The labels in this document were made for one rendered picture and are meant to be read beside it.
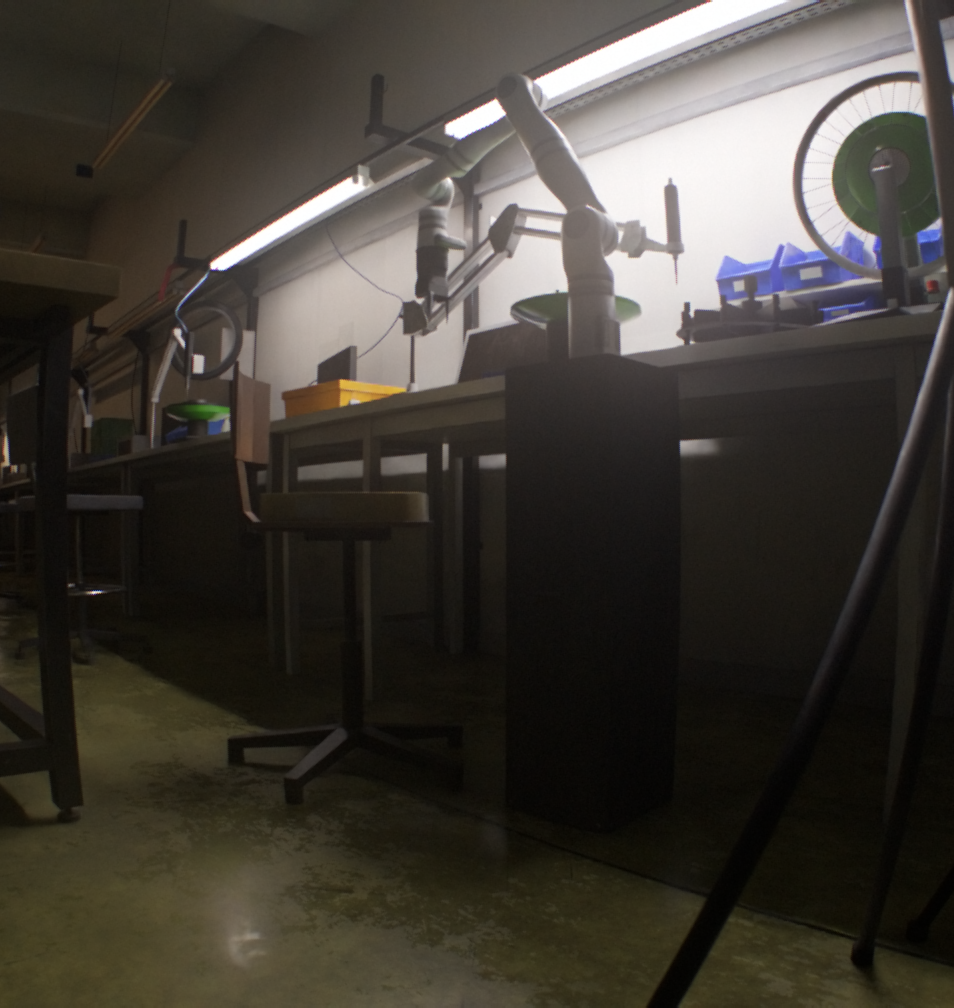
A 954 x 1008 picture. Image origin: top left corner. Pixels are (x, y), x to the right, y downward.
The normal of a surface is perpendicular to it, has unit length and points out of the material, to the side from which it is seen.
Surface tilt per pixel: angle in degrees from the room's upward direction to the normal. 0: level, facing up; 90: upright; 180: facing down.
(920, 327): 90
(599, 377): 90
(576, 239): 93
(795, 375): 90
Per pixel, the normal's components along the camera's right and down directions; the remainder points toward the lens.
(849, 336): -0.74, 0.00
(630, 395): 0.73, 0.00
